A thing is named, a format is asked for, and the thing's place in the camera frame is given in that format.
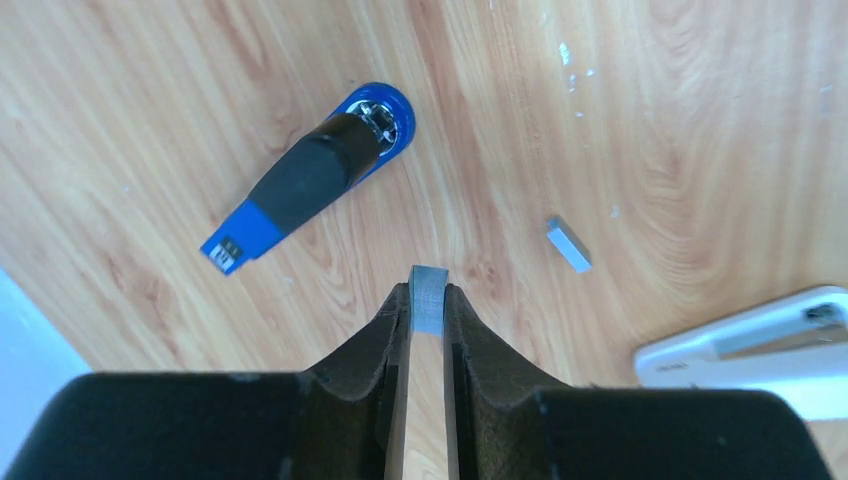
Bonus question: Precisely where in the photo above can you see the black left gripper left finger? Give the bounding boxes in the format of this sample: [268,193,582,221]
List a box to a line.
[7,283,411,479]

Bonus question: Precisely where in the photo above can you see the blue stapler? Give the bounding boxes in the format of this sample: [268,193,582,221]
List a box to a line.
[200,82,416,275]

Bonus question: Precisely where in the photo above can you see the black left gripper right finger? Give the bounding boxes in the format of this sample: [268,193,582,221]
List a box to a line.
[443,285,831,479]

